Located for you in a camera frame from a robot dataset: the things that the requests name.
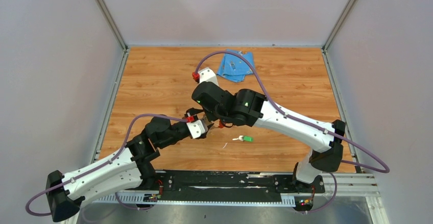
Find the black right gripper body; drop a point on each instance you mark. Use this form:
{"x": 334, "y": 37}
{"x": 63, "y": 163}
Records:
{"x": 212, "y": 116}

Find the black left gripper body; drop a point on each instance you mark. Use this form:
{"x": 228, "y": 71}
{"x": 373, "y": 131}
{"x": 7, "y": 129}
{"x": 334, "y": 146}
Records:
{"x": 190, "y": 113}

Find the metal keyring plate with spring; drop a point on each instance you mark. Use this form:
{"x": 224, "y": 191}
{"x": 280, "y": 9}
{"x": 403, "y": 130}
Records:
{"x": 216, "y": 125}

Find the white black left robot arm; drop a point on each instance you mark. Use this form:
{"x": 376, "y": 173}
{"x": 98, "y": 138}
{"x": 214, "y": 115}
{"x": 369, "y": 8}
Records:
{"x": 128, "y": 167}

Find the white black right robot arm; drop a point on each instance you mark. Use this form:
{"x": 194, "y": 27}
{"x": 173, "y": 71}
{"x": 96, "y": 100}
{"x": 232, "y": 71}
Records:
{"x": 253, "y": 109}

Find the blue folded cloth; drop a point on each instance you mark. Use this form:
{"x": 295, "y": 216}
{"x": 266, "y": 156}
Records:
{"x": 233, "y": 68}

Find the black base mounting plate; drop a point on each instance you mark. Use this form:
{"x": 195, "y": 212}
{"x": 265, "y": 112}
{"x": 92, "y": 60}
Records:
{"x": 228, "y": 186}

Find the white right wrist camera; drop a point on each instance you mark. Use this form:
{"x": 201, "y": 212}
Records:
{"x": 207, "y": 75}

